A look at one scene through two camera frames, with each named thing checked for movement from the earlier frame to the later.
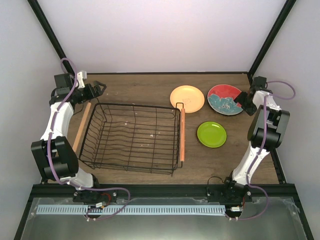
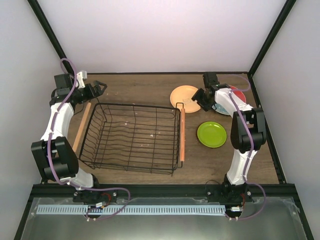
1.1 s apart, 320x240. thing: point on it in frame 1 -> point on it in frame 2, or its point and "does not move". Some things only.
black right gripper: [240, 98] -> [196, 97]
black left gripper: [98, 93] does not move
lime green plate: [211, 134] does not move
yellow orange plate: [189, 97] does not move
